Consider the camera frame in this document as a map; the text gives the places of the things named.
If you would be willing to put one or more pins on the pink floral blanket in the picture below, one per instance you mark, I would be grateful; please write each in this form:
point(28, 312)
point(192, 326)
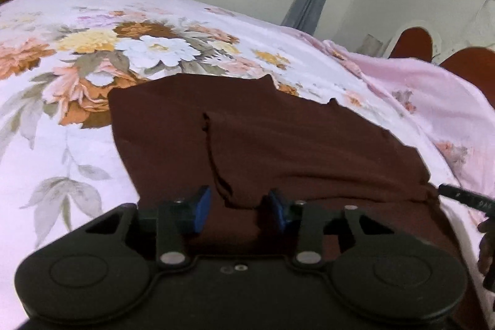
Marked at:
point(433, 82)

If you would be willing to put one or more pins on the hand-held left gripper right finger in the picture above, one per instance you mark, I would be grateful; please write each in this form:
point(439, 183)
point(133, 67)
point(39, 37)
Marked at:
point(276, 210)

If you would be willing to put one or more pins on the floral pink bed sheet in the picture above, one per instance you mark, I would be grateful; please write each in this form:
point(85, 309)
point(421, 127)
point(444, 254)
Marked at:
point(58, 140)

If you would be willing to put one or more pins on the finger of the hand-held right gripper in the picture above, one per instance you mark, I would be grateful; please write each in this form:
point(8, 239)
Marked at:
point(464, 198)

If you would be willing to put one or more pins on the red and white headboard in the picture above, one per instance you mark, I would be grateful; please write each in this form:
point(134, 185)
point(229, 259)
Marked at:
point(412, 44)

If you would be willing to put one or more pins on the dark red long-sleeve sweater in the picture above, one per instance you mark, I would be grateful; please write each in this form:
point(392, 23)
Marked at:
point(290, 144)

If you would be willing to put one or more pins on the person's right hand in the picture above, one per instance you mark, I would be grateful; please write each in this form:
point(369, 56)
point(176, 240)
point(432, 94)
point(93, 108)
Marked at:
point(489, 256)

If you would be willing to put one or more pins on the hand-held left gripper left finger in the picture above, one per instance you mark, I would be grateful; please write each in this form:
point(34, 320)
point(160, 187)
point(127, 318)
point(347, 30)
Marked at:
point(203, 208)

